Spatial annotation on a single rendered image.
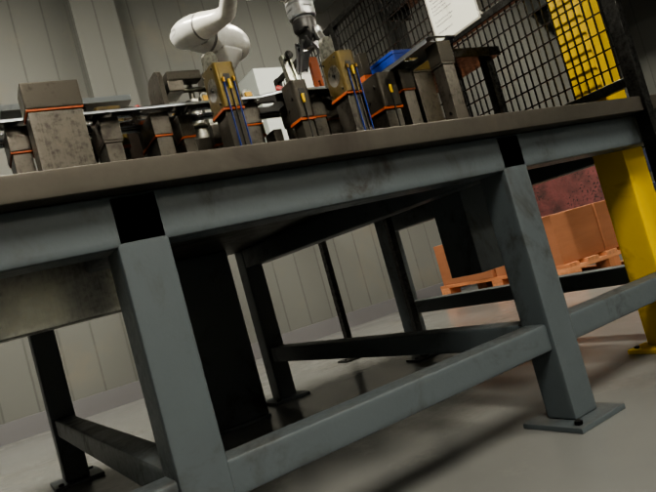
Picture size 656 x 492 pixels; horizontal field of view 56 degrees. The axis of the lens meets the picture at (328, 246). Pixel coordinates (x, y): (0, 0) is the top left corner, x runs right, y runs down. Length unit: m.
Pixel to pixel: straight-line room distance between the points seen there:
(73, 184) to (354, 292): 4.30
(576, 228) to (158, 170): 3.33
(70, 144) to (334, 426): 0.83
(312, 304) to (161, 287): 3.96
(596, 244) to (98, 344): 3.24
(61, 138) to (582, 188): 4.51
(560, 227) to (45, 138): 3.10
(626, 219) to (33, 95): 1.58
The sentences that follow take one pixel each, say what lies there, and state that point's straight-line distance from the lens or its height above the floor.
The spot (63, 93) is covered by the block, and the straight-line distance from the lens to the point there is 1.50.
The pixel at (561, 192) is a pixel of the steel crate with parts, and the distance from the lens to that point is 5.48.
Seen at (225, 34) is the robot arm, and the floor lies 1.45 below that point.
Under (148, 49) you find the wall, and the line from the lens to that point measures 4.95.
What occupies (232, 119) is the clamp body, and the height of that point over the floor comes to 0.90.
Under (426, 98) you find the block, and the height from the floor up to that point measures 0.91.
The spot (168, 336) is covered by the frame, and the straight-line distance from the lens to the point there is 0.95.
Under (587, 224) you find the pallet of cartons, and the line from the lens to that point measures 4.11.
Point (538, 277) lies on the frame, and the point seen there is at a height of 0.33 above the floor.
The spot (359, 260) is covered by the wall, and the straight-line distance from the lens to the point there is 5.17.
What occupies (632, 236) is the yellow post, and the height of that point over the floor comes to 0.34.
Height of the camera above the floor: 0.46
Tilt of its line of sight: 3 degrees up
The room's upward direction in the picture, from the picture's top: 15 degrees counter-clockwise
